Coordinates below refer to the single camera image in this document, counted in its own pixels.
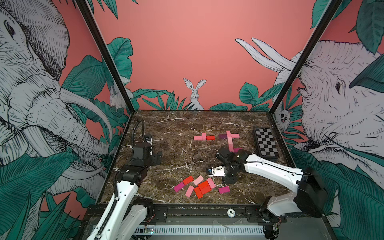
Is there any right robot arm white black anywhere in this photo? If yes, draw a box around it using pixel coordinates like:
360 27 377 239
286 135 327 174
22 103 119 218
207 147 328 223

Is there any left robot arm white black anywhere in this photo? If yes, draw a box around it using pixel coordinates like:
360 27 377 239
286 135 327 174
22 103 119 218
88 141 162 240

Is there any black white checkerboard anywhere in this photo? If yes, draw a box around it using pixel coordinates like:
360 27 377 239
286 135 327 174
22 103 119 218
253 127 279 162

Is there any red block large center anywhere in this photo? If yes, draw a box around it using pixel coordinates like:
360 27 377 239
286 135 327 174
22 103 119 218
198 181 212 195

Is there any red block bottom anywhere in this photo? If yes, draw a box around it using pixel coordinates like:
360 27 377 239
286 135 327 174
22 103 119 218
194 187 204 199

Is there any black corrugated cable hose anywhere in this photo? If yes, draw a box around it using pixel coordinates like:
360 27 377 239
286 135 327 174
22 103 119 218
131 119 148 148

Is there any black left frame post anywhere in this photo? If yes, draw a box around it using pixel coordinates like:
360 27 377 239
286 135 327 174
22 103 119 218
75 0 135 114

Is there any black frame post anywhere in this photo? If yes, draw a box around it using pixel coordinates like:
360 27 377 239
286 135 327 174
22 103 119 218
75 0 135 114
269 0 342 115

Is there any white slotted cable duct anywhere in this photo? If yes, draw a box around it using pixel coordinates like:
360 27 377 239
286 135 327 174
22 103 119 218
134 225 265 236

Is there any black front rail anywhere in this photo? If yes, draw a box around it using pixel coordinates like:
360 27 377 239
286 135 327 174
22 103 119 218
84 204 310 225

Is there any black right frame post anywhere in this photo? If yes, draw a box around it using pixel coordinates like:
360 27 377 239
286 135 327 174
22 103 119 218
269 0 342 115

